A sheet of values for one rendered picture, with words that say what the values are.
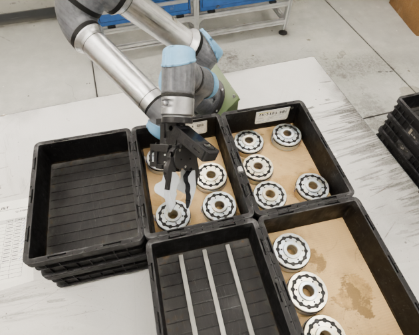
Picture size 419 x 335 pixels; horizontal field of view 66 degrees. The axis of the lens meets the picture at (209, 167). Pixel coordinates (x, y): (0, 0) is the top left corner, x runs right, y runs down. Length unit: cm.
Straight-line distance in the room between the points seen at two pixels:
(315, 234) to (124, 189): 60
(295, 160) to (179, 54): 59
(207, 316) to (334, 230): 45
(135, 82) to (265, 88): 83
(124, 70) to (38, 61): 233
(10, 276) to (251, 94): 116
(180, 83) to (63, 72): 233
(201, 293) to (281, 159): 52
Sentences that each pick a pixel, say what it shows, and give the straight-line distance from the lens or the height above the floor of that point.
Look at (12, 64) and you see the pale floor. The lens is 326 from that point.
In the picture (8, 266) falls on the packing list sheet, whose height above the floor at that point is 70.
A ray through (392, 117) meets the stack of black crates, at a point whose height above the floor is 49.
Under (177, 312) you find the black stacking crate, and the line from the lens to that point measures 91.
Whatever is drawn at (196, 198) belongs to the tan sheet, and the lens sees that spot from 102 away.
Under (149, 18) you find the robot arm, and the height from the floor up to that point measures 120.
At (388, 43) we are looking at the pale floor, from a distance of 351.
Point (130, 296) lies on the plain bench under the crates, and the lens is 107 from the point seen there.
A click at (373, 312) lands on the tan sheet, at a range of 100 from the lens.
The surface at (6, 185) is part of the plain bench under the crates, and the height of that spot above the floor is 70.
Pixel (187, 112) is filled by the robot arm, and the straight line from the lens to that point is 71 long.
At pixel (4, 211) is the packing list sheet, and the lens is 134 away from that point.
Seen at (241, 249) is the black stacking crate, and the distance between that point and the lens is 95.
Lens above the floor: 171
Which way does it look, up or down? 55 degrees down
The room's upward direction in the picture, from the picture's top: 1 degrees clockwise
